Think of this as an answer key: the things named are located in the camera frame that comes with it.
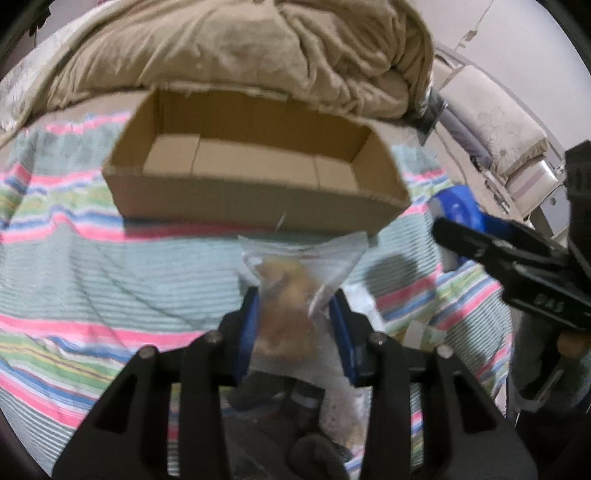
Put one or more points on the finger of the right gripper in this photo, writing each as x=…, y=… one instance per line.
x=459, y=243

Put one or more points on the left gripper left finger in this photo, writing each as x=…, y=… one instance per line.
x=239, y=330

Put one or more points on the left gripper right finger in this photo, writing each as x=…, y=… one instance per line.
x=352, y=331

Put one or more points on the clear plastic bag with snack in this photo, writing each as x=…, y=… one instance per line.
x=295, y=336

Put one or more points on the blue plastic packet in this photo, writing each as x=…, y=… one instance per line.
x=458, y=204

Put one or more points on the green yellow juice carton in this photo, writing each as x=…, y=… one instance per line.
x=423, y=337

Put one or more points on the right hand grey glove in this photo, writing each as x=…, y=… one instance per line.
x=550, y=368

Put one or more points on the white bedside cabinet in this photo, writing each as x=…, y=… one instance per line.
x=540, y=196

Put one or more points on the beige floral pillow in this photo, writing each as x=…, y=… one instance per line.
x=510, y=135

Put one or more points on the striped colourful towel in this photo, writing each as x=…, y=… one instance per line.
x=82, y=290

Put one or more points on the brown cardboard box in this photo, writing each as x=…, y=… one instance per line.
x=233, y=158

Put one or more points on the tan fleece blanket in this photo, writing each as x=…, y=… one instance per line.
x=367, y=58

